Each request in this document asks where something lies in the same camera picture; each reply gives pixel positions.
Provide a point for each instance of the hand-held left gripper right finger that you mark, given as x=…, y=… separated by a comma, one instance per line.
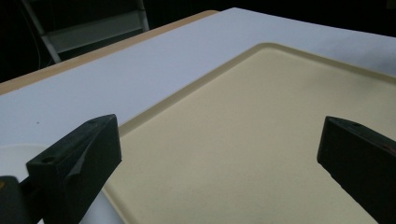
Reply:
x=361, y=158

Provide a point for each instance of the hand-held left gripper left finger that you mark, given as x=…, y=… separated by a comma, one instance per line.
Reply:
x=73, y=161

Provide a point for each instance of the white plate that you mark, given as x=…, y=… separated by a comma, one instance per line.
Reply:
x=12, y=158

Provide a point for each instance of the beige plastic tray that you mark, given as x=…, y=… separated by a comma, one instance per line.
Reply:
x=249, y=140

